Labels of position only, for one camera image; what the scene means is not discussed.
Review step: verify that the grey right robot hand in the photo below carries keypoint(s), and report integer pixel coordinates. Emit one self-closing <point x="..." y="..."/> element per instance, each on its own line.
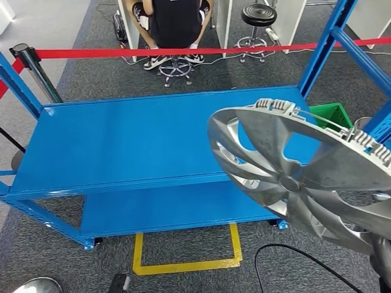
<point x="383" y="258"/>

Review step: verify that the silver plastic hubcap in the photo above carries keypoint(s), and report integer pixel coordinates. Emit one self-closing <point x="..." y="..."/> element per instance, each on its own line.
<point x="305" y="194"/>

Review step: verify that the blue metal shelf rack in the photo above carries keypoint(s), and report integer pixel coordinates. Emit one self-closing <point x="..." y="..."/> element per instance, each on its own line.
<point x="122" y="137"/>

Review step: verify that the chrome stanchion base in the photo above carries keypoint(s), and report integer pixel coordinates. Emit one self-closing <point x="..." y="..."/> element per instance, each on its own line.
<point x="363" y="122"/>
<point x="36" y="287"/>

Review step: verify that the green plastic crate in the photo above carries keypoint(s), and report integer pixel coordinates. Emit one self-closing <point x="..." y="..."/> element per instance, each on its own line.
<point x="333" y="115"/>

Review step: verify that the white desk panel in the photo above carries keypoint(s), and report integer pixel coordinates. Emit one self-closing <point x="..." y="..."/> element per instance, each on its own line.
<point x="130" y="22"/>
<point x="223" y="24"/>
<point x="288" y="20"/>
<point x="366" y="18"/>

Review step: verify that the white power strip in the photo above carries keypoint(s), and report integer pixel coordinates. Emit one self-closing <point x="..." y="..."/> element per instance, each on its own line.
<point x="272" y="34"/>

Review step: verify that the black round stool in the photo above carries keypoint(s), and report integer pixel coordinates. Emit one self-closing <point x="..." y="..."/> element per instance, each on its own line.
<point x="259" y="14"/>
<point x="175" y="66"/>

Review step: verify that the red barrier belt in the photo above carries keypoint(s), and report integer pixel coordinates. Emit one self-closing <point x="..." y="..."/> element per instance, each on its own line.
<point x="7" y="81"/>
<point x="183" y="51"/>

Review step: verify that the black left robot foot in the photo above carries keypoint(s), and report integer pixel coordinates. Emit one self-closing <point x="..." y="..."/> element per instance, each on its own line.
<point x="118" y="284"/>

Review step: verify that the black floor device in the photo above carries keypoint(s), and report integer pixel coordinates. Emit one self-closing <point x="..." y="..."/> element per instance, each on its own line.
<point x="119" y="25"/>

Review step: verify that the chrome stanchion post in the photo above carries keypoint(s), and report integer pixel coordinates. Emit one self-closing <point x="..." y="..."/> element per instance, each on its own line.
<point x="38" y="75"/>

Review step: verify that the black post with round base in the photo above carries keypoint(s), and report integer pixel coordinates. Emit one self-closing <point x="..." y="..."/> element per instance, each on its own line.
<point x="18" y="159"/>

